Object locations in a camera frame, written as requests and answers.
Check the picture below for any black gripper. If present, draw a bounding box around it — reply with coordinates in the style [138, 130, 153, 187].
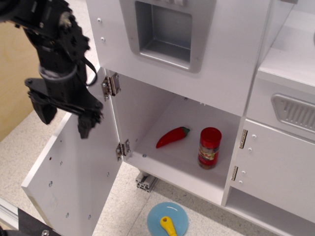
[25, 78, 103, 139]

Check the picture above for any white fridge door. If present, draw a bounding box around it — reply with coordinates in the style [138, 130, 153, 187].
[22, 74, 137, 236]

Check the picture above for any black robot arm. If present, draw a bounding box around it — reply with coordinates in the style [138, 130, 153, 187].
[0, 0, 103, 139]

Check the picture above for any white toy fridge cabinet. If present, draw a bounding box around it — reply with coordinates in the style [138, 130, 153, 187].
[87, 0, 273, 205]

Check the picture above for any upper steel door hinge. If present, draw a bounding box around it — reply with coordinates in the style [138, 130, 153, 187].
[101, 73, 121, 101]

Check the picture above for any steel door hinge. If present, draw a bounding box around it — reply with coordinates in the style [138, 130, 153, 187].
[101, 73, 121, 101]
[116, 139, 131, 161]

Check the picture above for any lower steel door hinge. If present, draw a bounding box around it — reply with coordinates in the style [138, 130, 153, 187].
[116, 139, 131, 161]

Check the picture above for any plywood panel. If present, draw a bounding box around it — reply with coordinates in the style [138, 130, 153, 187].
[0, 22, 39, 141]

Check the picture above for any aluminium extrusion foot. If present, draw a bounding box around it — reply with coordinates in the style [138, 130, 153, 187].
[135, 172, 158, 193]

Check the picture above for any red toy chili pepper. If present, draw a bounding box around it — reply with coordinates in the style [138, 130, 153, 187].
[156, 127, 190, 148]

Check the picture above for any grey ice dispenser recess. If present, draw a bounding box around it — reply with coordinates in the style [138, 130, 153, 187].
[120, 0, 217, 73]

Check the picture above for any red spice jar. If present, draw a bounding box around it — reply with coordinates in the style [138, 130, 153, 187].
[198, 127, 222, 170]

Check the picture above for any blue plate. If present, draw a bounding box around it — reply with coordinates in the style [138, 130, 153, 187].
[147, 202, 189, 236]

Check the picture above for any lower brass oven hinge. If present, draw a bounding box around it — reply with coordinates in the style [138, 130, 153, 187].
[231, 166, 238, 181]

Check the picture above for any brass oven hinge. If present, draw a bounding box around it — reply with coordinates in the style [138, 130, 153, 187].
[231, 166, 238, 181]
[239, 129, 248, 149]

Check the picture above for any upper brass oven hinge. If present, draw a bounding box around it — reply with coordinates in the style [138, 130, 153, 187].
[239, 129, 248, 149]

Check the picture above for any white oven cabinet door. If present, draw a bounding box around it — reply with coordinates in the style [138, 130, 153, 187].
[230, 120, 315, 222]

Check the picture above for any white toy oven cabinet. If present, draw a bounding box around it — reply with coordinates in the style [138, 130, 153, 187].
[221, 0, 315, 236]

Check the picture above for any grey oven vent panel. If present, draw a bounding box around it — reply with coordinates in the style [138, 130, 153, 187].
[270, 93, 315, 141]

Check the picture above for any aluminium frame rail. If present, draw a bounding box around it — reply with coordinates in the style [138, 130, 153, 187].
[0, 198, 19, 230]

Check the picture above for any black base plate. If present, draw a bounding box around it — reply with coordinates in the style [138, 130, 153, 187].
[18, 209, 61, 236]

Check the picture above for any yellow toy utensil handle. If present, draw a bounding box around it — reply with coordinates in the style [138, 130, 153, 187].
[160, 216, 177, 236]

